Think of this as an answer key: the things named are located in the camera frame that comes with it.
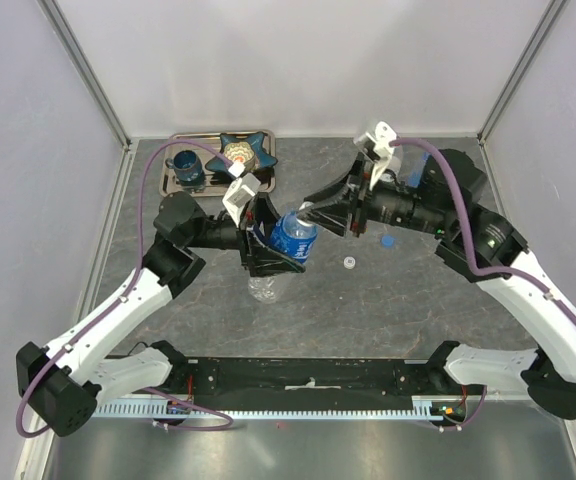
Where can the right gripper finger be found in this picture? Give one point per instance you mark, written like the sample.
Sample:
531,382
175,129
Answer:
336,193
333,216

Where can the white blue-print bottle cap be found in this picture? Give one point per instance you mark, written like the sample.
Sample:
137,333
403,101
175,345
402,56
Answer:
305,206

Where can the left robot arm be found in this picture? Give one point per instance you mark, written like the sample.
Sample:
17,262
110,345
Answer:
65,381

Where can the metal tray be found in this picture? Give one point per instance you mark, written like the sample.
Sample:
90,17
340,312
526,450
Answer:
208,177

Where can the blue star-shaped dish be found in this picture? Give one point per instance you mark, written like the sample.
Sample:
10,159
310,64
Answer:
220,164

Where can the blue cap water bottle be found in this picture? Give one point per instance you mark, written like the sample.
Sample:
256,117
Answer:
415,175

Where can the small patterned bowl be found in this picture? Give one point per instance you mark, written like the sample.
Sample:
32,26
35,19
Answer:
242,153

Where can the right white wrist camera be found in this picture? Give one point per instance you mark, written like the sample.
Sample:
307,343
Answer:
376,144

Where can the blue label small bottle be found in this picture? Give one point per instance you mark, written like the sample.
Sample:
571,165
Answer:
293,237

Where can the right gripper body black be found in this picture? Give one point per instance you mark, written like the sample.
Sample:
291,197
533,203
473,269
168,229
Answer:
357,202

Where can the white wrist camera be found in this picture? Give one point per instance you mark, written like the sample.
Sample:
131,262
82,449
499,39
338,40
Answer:
241,190
376,144

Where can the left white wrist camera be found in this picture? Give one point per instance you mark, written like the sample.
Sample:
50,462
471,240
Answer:
241,190

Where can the white QR bottle cap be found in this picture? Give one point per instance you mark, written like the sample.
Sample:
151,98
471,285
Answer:
349,262

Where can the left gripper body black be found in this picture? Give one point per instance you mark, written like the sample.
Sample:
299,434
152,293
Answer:
248,220

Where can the red label water bottle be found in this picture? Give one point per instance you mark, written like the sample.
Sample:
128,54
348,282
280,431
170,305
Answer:
391,172

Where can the blue bottle cap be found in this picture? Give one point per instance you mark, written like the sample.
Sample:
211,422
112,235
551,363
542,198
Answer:
387,241

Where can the blue ceramic cup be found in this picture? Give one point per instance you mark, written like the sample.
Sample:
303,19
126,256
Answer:
188,172

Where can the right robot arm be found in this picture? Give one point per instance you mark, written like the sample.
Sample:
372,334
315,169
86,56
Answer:
483,247

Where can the slotted cable duct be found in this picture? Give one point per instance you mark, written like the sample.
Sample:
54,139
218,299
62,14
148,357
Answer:
148,407

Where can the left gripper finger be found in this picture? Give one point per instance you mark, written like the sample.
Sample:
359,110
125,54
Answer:
265,216
264,261

